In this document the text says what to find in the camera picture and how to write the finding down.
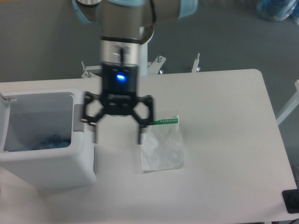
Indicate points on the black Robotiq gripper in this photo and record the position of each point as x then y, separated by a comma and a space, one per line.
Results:
119, 91

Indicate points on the clear plastic bag green label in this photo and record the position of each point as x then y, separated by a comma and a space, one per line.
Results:
162, 146

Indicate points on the crushed clear plastic bottle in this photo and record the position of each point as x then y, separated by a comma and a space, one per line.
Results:
50, 142

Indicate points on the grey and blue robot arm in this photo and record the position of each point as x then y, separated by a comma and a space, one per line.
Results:
121, 21

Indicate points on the white plastic trash can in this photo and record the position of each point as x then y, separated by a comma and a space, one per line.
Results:
32, 115

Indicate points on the blue plastic bag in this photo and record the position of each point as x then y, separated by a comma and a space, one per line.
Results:
278, 10

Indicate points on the black clamp device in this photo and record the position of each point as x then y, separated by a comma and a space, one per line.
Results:
291, 200

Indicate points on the white metal base frame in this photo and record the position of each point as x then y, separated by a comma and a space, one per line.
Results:
153, 68

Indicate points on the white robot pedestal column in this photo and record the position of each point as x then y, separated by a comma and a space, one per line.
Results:
143, 59

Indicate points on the white table leg frame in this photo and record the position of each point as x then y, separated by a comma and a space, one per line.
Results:
291, 104

